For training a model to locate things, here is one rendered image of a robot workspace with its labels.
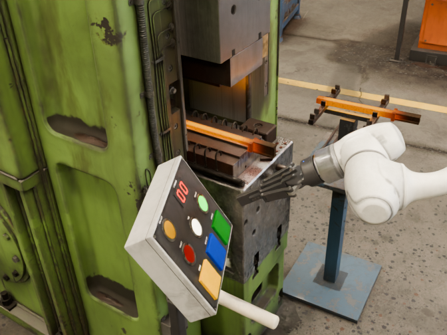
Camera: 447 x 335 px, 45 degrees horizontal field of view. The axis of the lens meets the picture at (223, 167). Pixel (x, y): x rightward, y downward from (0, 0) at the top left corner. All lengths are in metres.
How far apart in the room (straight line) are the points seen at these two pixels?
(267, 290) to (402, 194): 1.41
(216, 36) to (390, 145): 0.59
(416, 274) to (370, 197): 1.80
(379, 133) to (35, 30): 1.04
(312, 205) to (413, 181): 2.06
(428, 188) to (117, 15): 0.85
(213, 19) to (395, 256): 1.83
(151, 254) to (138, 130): 0.45
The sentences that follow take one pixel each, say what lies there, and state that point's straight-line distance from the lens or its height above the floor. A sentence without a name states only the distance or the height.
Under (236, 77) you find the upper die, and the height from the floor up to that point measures 1.29.
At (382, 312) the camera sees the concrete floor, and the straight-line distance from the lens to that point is 2.71.
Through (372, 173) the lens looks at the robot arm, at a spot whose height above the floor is 1.34.
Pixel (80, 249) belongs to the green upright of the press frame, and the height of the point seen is 0.58.
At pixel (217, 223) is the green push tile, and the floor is 1.03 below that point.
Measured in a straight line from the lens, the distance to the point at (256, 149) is 1.89.
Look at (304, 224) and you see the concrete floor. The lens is 3.10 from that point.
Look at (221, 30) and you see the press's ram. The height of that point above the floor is 1.46.
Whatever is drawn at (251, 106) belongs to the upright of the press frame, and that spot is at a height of 1.00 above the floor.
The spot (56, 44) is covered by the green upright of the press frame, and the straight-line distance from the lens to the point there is 1.73.
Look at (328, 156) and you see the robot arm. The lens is 1.33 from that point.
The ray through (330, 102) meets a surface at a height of 0.99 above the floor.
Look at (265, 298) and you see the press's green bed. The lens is 2.48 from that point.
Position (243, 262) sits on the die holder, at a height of 0.58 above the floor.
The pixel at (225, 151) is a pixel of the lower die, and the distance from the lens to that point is 1.88.
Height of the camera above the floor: 2.00
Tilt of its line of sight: 34 degrees down
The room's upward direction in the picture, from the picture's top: 2 degrees counter-clockwise
